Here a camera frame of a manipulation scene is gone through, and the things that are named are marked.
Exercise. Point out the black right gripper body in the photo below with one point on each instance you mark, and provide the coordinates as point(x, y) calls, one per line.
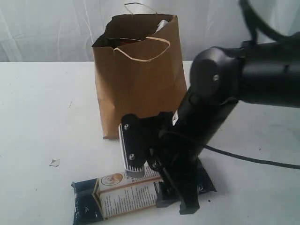
point(170, 144)

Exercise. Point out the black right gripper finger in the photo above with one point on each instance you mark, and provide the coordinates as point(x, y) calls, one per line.
point(169, 188)
point(188, 190)

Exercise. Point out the long dark noodle package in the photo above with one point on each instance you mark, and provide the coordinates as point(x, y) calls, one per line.
point(113, 195)

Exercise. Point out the small blue white packet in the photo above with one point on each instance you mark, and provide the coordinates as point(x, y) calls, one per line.
point(161, 24)

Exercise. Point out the brown pouch orange label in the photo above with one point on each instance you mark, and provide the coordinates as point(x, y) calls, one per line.
point(116, 42)

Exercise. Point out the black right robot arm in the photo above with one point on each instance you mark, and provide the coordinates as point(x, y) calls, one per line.
point(266, 74)

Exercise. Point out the brown paper bag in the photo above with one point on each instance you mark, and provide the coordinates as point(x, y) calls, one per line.
point(143, 78)

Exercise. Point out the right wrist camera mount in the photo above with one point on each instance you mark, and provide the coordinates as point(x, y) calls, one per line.
point(135, 145)

